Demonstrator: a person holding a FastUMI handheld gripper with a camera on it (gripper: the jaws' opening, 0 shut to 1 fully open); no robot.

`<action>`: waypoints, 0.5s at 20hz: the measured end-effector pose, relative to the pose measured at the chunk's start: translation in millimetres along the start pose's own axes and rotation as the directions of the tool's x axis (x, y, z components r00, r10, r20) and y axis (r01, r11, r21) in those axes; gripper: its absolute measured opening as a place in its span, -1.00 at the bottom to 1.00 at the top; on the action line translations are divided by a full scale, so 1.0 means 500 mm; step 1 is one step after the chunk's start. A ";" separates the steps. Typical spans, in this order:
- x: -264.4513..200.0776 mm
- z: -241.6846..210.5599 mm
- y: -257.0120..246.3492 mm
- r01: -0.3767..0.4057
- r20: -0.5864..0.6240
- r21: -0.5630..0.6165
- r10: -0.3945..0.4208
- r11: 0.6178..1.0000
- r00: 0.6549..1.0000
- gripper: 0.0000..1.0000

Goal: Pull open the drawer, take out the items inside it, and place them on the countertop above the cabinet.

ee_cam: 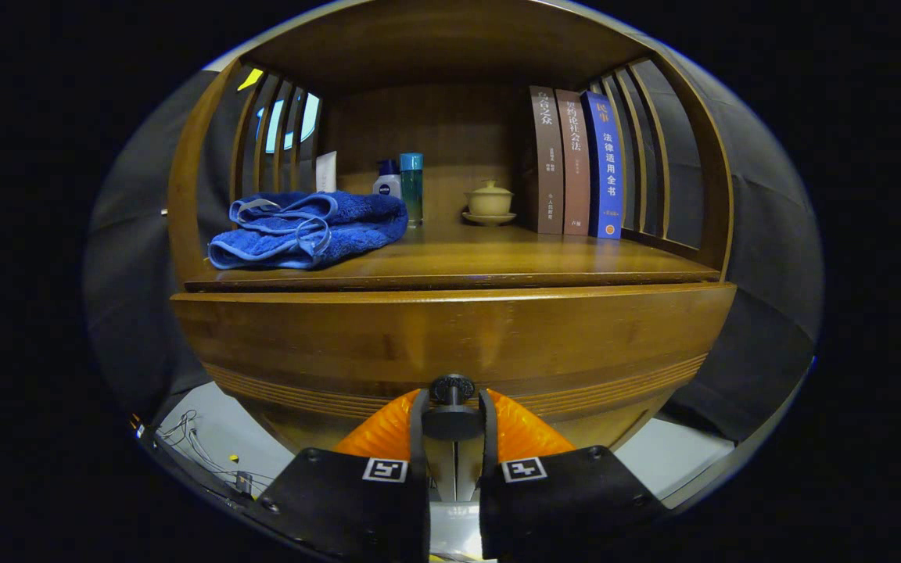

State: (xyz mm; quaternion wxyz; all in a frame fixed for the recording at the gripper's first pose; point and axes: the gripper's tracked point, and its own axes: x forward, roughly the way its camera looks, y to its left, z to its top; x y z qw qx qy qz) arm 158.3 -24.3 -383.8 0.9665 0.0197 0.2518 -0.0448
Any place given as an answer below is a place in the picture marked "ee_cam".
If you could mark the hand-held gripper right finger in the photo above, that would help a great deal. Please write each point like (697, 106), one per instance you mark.
(488, 434)

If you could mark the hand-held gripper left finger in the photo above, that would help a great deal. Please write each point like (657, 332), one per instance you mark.
(418, 438)

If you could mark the wooden drawer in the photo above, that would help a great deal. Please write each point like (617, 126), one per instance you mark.
(450, 336)

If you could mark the wooden countertop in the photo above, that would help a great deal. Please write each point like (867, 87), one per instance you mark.
(497, 258)

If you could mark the wooden cabinet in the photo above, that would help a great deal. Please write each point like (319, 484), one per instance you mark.
(435, 117)

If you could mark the blue folded towel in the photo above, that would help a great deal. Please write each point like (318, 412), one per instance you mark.
(317, 231)

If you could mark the beige lidded teacup with saucer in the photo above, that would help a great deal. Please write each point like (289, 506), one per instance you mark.
(489, 203)

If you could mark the teal bottle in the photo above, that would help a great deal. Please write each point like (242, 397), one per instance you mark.
(411, 191)

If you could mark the white bottle with blue cap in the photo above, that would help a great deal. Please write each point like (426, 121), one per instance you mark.
(386, 184)

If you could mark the white tube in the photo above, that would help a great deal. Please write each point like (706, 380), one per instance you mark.
(326, 172)

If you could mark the reddish brown book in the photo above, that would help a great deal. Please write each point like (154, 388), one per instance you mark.
(575, 164)

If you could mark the blue book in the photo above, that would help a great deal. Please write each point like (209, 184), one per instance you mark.
(605, 164)

